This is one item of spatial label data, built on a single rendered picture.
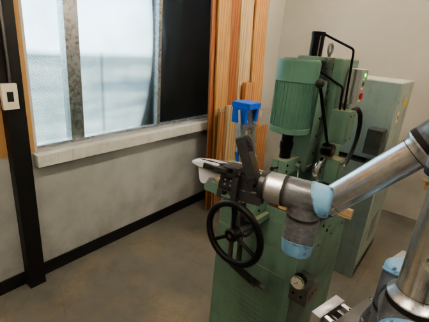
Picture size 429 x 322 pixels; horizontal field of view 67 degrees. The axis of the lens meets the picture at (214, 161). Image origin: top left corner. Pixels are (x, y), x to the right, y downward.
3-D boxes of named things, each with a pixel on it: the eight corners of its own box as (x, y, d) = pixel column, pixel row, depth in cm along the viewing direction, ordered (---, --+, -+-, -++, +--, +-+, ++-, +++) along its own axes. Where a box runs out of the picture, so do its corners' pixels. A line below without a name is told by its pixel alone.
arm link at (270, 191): (282, 177, 73) (290, 172, 80) (263, 173, 75) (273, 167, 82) (276, 209, 75) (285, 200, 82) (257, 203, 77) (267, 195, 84)
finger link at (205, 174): (184, 179, 86) (215, 188, 82) (187, 158, 84) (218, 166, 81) (190, 177, 88) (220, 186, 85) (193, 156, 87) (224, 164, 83)
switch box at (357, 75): (341, 103, 153) (348, 68, 147) (348, 101, 160) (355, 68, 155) (354, 105, 149) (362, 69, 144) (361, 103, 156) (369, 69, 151)
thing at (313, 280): (286, 298, 138) (290, 282, 135) (300, 283, 147) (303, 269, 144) (304, 308, 133) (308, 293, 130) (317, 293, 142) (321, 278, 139)
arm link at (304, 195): (324, 228, 71) (332, 193, 68) (276, 214, 75) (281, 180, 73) (330, 213, 78) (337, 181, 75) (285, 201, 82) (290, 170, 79)
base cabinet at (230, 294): (206, 328, 185) (216, 220, 162) (262, 280, 227) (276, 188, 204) (274, 382, 158) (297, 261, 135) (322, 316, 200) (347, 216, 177)
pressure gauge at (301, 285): (288, 289, 133) (291, 272, 130) (292, 284, 136) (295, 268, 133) (302, 296, 129) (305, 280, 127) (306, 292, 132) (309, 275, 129)
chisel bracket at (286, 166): (269, 175, 149) (272, 158, 147) (284, 168, 160) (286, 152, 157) (283, 180, 145) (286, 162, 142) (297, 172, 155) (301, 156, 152)
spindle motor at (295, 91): (261, 130, 143) (270, 55, 132) (281, 124, 156) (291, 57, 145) (297, 138, 132) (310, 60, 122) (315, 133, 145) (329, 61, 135)
